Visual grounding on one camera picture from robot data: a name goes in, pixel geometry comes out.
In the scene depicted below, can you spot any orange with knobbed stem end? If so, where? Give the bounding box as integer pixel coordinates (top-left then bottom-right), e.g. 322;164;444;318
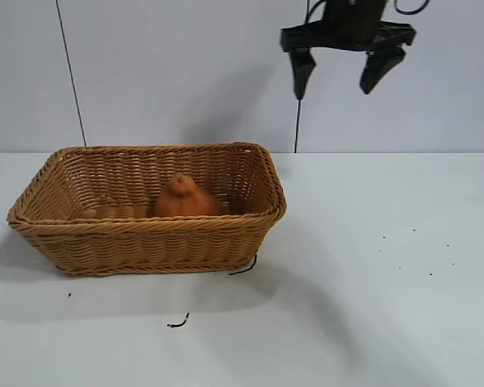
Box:
152;172;226;219

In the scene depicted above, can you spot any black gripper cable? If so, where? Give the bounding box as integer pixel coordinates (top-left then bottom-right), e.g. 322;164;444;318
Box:
392;0;430;15

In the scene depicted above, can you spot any tan woven wicker basket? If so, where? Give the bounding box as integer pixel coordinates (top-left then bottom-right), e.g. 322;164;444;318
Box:
6;141;288;277

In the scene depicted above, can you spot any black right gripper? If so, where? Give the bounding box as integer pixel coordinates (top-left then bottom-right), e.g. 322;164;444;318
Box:
281;0;417;99

